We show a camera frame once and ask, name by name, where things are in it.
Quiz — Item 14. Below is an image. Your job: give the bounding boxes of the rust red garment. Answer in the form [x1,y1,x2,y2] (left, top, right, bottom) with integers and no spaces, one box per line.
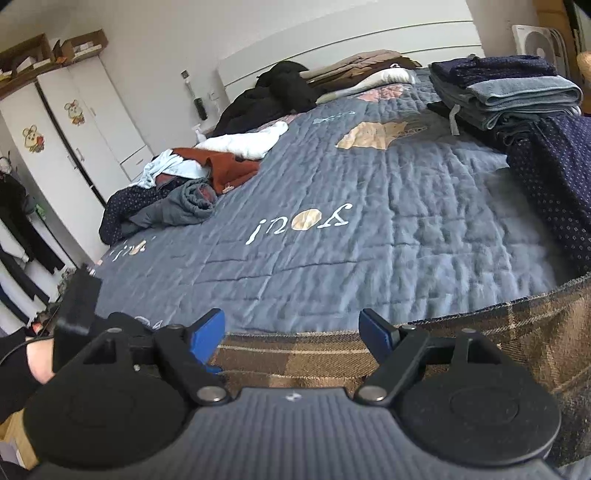
[157,148,262,195]

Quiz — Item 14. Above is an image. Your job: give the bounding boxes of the white fan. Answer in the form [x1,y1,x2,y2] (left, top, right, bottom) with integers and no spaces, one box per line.
[512,24,566,63]

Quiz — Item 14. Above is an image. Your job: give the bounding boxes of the brown plaid scarf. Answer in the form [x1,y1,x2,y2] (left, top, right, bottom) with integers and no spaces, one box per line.
[215,272,591,467]

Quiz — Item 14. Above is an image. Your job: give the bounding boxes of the white wardrobe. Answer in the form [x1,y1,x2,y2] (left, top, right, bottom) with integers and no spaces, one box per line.
[0,55,155,278]

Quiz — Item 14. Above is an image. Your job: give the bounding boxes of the light blue garment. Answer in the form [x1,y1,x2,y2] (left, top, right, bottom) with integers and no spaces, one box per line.
[139,151,211,189]

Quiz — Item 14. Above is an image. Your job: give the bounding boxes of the folded beige blanket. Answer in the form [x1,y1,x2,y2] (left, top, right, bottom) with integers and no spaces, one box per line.
[300,50,422,86]

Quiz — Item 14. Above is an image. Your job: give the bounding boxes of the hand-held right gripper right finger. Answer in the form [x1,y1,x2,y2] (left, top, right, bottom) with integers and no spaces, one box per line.
[353,308,509,407]

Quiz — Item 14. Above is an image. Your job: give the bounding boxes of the white garment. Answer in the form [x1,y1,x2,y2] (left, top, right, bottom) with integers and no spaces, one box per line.
[195,121,289,160]

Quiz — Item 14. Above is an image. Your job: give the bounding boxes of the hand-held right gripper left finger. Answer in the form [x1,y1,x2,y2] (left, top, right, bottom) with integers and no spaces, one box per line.
[69,308,232,407]

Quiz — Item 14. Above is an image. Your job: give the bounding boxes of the navy dotted scarf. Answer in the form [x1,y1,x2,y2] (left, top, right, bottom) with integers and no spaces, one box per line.
[505,134,591,275]

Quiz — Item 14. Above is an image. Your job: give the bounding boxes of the crumpled navy dotted garment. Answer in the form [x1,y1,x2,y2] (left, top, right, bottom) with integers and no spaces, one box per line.
[99,185,185,245]

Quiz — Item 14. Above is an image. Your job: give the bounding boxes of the folded navy garment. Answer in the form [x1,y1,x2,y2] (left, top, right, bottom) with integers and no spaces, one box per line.
[429,54,559,88]

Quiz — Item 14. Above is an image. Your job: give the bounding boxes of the white headboard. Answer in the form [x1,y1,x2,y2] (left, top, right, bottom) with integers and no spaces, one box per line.
[218,18,483,100]

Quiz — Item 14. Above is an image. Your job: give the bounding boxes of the folded dark grey garment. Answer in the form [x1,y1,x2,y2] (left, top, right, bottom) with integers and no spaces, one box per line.
[427,74,583,139]

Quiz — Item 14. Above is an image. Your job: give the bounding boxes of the black hanging clothes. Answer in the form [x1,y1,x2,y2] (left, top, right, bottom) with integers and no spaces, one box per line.
[0,157,66,324]

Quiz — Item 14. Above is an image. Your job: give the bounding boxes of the person's left forearm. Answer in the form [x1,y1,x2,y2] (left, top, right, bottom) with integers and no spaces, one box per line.
[0,330,58,423]

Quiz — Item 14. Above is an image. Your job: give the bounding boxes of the cardboard box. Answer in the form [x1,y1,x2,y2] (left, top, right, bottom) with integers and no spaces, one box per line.
[51,30,109,63]
[0,33,54,81]

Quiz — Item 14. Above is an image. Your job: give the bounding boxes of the grey-blue quilt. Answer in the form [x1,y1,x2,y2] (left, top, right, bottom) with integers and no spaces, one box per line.
[95,69,591,339]

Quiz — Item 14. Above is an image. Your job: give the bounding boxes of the black jacket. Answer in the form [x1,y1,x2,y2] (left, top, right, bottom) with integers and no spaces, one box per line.
[213,61,319,134]

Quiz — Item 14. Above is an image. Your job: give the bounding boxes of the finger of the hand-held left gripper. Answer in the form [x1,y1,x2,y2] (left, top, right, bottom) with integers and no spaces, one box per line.
[95,312,156,337]

